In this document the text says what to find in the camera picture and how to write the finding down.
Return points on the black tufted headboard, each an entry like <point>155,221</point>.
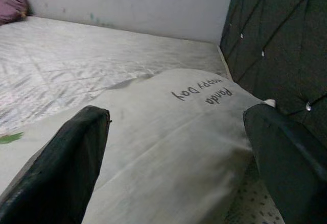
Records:
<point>281,43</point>

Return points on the mauve bed blanket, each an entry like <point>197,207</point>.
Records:
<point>12,7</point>

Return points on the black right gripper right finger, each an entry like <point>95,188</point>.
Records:
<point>291,168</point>

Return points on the white Panda Happy Day pillow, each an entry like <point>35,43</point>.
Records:
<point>166,145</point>

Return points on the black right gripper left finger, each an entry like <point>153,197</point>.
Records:
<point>56,168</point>

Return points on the white quilted mattress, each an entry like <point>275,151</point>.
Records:
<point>76,55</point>

